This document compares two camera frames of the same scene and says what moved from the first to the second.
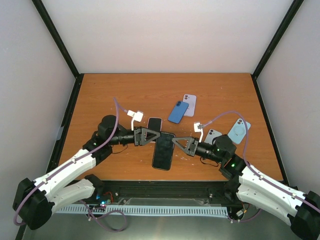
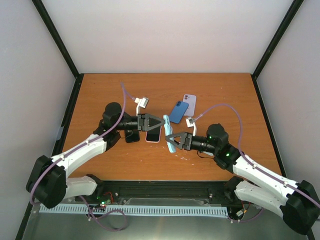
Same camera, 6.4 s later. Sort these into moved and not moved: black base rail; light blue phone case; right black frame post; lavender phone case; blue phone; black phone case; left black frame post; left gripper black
Moved: black phone case; left gripper black; light blue phone case
Not moved: black base rail; right black frame post; blue phone; left black frame post; lavender phone case
